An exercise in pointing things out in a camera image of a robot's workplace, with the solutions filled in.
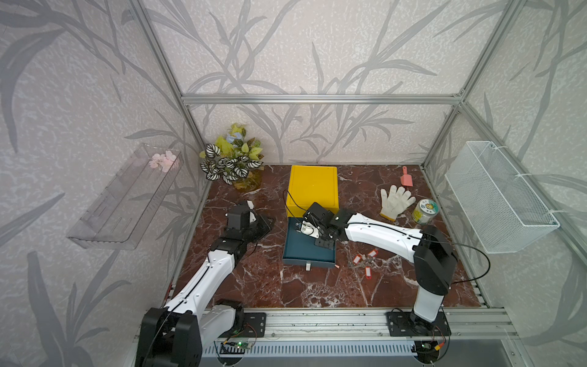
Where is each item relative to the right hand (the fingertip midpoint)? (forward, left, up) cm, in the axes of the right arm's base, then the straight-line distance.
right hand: (321, 230), depth 87 cm
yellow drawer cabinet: (+12, +3, +13) cm, 18 cm away
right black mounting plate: (-30, -25, -7) cm, 40 cm away
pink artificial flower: (+14, +55, +25) cm, 61 cm away
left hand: (+1, +17, +6) cm, 18 cm away
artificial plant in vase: (+21, +33, +18) cm, 43 cm away
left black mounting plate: (-30, +23, -7) cm, 39 cm away
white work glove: (+19, -37, -9) cm, 43 cm away
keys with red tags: (-8, -18, -9) cm, 22 cm away
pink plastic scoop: (+32, -44, -6) cm, 54 cm away
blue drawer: (-6, +8, -2) cm, 10 cm away
